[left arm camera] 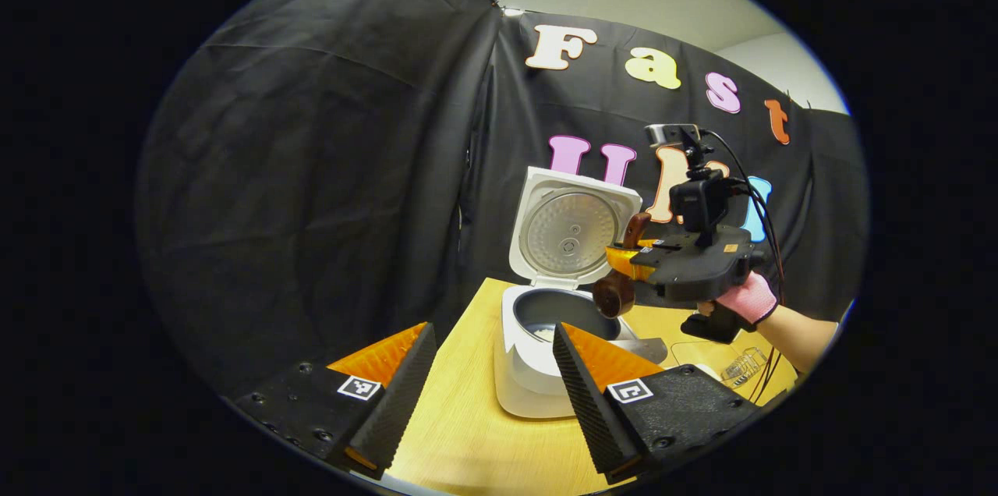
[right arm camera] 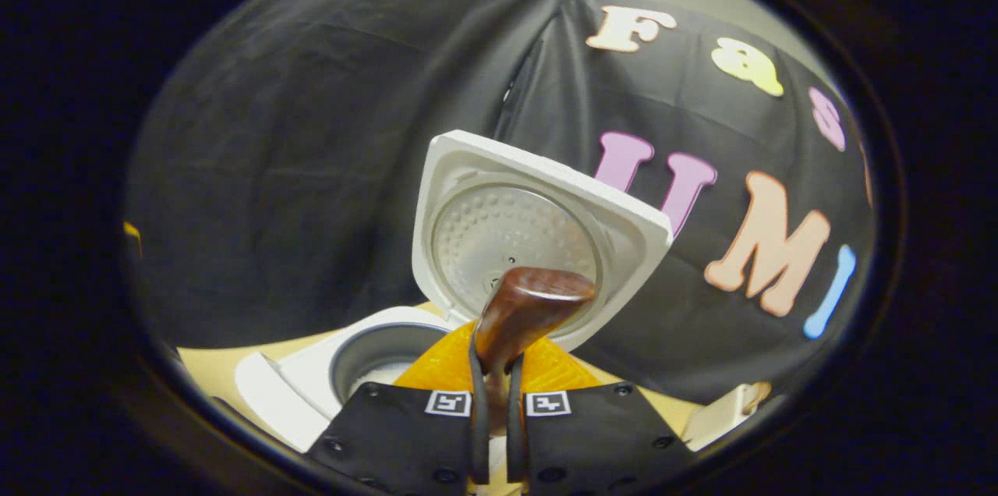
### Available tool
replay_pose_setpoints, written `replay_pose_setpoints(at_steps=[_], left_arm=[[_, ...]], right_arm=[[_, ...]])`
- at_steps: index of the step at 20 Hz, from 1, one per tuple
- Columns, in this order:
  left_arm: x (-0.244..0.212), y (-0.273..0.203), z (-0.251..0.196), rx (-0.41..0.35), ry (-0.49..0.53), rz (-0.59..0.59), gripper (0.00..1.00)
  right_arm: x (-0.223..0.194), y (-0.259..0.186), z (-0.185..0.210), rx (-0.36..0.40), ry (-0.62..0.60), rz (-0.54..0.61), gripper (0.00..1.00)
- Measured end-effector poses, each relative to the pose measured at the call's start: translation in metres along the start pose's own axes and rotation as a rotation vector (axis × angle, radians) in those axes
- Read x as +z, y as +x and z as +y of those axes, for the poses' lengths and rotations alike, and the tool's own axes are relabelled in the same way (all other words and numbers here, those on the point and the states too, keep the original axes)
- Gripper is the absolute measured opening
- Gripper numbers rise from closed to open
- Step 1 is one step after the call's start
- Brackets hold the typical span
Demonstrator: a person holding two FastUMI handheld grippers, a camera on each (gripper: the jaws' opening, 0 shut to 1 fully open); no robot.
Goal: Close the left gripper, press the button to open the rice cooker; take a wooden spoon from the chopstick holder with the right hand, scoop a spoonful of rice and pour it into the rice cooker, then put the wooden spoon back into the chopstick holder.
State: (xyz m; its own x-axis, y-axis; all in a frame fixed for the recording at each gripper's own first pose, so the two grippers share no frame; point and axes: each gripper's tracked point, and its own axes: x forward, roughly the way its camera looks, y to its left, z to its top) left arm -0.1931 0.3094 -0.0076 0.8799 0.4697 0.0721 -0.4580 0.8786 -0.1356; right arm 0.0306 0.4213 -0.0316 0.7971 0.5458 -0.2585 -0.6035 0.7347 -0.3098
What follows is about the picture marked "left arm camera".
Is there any black backdrop cloth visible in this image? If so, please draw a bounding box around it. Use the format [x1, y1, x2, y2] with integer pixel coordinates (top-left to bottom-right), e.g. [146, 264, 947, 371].
[136, 0, 870, 399]

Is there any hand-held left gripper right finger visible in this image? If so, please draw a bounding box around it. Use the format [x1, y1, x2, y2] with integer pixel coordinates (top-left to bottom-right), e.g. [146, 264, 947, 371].
[551, 322, 769, 484]

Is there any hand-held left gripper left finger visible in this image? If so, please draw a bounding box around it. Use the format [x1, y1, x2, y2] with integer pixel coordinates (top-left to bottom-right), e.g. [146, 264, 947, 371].
[234, 322, 439, 479]

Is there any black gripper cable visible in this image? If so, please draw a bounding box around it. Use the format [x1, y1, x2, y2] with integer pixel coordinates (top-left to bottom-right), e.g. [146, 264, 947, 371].
[702, 128, 787, 405]

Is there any clear tray of rice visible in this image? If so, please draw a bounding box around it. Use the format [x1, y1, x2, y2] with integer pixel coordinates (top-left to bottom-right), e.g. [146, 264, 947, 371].
[669, 340, 753, 384]

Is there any white rice cooker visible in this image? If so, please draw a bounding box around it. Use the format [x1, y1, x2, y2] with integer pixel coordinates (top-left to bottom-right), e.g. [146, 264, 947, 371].
[494, 166, 669, 419]

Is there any brown wooden spoon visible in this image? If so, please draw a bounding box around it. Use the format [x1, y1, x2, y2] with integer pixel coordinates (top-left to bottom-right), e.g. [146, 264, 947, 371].
[593, 212, 652, 318]

